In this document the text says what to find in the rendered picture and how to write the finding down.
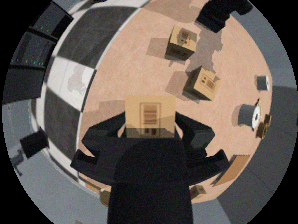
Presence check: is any brown open cylinder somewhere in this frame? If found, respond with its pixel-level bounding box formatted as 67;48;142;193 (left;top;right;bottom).
257;122;267;139

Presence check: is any brown cardboard carton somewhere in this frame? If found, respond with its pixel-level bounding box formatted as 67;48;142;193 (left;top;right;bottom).
183;65;221;101

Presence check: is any tan cardboard carton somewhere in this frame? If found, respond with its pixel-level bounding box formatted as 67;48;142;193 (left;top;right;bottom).
165;25;197;61
190;185;207;200
125;95;176;138

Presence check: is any small square wooden pallet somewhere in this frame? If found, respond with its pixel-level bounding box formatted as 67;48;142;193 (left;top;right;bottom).
252;98;262;131

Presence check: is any tan rectangular block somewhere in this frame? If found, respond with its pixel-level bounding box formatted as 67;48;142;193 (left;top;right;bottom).
264;114;271;126

